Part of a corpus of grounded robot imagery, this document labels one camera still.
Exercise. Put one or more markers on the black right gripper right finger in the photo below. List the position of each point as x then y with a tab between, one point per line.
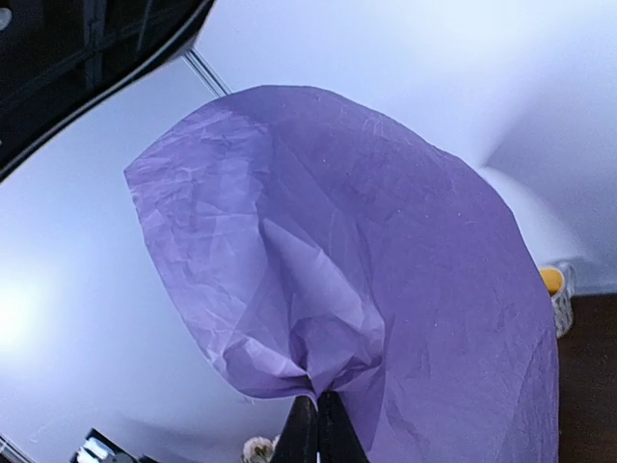
337	438

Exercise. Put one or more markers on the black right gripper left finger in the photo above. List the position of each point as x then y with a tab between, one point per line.
298	442

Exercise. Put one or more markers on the floral ceramic mug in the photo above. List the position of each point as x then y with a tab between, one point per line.
560	280

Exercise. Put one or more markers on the left aluminium frame post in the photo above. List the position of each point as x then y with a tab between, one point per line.
206	73

